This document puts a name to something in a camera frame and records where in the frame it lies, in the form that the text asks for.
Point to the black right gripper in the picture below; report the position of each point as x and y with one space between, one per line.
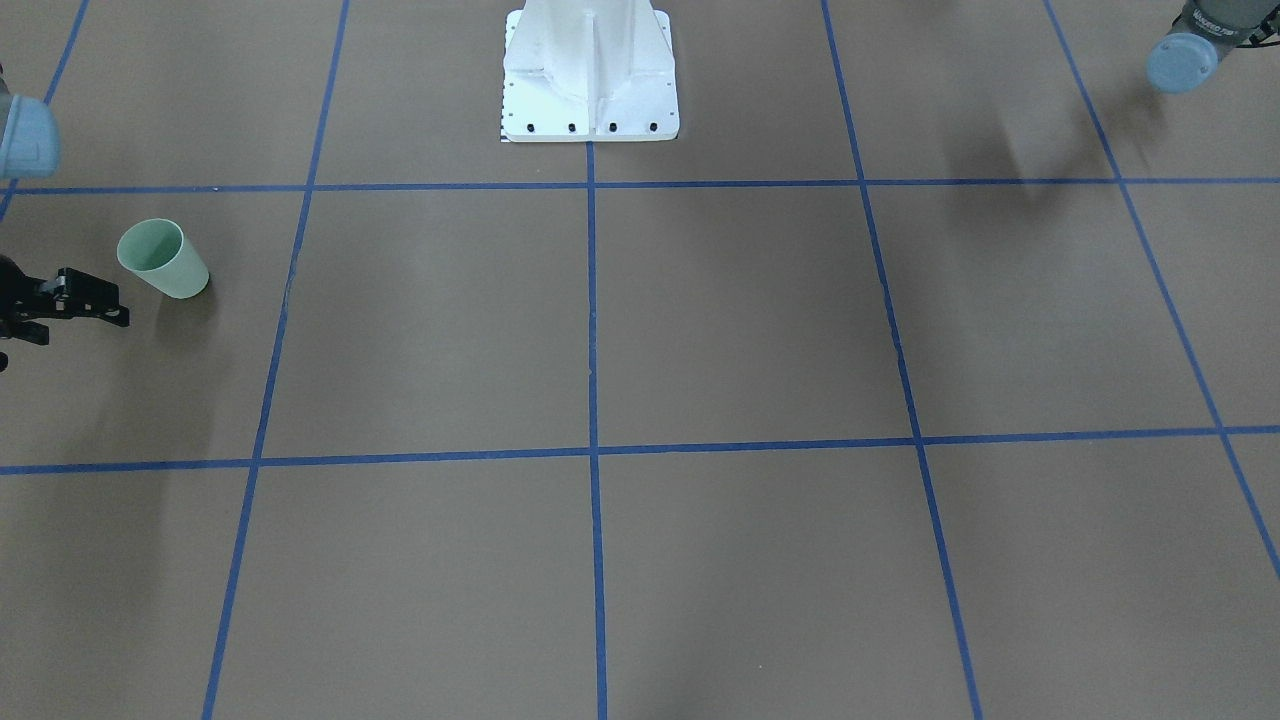
68 297

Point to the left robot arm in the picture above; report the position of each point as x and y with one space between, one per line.
1202 35

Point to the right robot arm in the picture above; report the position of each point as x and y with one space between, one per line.
31 148

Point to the green plastic cup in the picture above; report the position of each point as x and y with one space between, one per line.
160 253

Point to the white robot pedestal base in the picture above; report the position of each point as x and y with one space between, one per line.
589 71

